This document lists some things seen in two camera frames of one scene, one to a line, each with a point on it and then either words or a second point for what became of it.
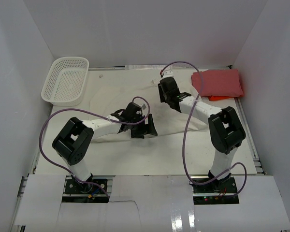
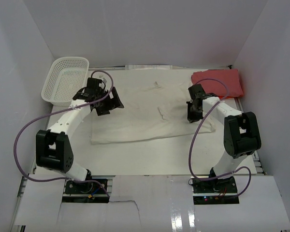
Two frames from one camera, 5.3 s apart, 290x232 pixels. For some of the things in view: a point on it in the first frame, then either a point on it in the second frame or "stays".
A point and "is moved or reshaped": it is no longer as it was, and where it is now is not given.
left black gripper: (145, 129) -> (112, 103)
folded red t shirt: (217, 82) stays
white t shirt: (112, 95) is moved or reshaped
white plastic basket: (65, 83) stays
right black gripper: (162, 98) -> (191, 118)
